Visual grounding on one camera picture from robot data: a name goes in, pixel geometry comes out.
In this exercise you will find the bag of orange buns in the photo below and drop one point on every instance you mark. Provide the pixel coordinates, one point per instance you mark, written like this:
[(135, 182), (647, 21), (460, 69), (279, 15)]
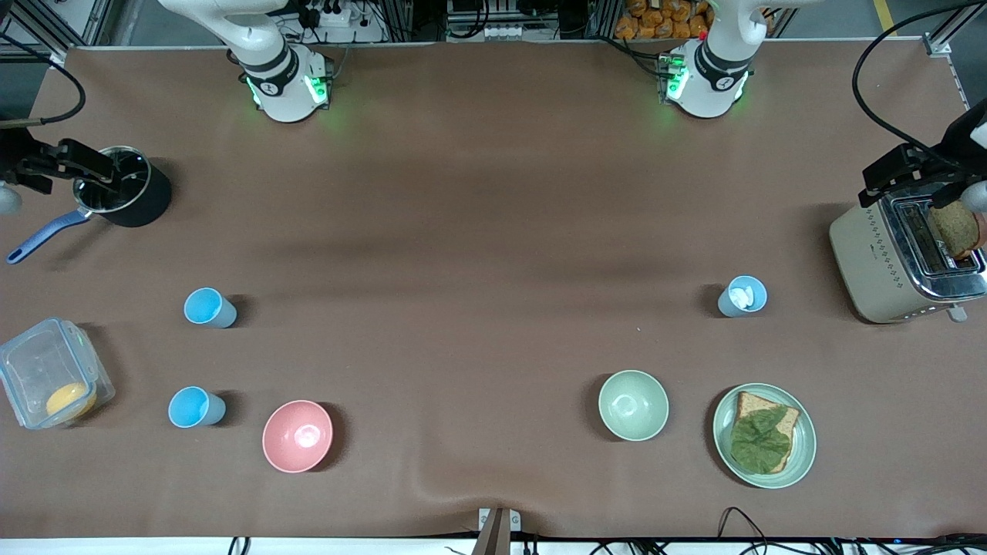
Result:
[(663, 19)]

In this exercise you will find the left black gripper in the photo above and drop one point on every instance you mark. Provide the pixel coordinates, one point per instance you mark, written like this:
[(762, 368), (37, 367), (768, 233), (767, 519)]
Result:
[(958, 143)]

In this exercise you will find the pale blue cup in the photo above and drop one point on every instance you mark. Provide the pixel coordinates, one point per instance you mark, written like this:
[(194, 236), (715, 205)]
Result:
[(728, 305)]

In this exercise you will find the white power strip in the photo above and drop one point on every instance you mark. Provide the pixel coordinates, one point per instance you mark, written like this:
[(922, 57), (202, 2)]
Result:
[(328, 15)]

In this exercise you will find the pink bowl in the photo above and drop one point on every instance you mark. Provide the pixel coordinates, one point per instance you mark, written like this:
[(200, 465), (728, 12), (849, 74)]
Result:
[(298, 436)]

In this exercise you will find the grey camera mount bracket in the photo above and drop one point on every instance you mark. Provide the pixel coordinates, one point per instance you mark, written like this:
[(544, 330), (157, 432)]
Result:
[(497, 532)]

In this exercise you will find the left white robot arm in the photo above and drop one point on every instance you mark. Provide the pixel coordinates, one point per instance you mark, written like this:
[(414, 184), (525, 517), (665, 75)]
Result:
[(705, 85)]

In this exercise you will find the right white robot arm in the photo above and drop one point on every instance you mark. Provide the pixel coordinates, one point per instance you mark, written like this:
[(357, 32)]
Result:
[(281, 85)]

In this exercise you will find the brown bread slice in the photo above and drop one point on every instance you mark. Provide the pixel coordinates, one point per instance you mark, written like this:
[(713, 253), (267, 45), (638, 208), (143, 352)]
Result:
[(752, 402)]

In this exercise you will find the aluminium frame profile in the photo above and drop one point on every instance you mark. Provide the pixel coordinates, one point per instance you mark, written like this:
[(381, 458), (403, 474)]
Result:
[(944, 38), (46, 31)]

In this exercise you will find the green bowl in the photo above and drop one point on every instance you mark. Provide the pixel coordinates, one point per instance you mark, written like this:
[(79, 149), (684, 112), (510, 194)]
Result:
[(633, 405)]

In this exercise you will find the white socket bar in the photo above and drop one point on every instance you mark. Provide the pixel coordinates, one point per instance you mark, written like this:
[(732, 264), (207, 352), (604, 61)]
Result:
[(503, 32)]

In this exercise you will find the dark toast slice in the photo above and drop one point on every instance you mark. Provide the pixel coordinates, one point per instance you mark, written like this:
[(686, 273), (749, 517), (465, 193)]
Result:
[(956, 230)]

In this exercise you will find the orange fruit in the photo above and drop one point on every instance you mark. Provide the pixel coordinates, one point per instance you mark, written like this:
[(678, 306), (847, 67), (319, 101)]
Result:
[(69, 399)]

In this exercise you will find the green lettuce leaf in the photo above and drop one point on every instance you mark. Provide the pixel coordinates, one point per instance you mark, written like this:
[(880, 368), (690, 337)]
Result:
[(759, 441)]

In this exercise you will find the clear plastic container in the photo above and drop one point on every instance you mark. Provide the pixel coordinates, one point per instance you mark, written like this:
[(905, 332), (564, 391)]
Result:
[(35, 362)]

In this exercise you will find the green plate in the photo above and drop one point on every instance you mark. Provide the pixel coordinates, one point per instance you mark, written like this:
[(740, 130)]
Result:
[(806, 447)]

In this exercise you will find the white object in cup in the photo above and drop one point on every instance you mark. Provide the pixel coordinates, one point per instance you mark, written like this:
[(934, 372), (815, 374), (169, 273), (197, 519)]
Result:
[(742, 297)]

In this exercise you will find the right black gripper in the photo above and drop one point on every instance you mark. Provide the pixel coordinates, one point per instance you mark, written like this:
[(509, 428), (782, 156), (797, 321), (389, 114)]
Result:
[(17, 156)]

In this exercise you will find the beige toaster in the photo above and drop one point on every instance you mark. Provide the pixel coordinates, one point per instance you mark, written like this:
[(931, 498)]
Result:
[(864, 262)]

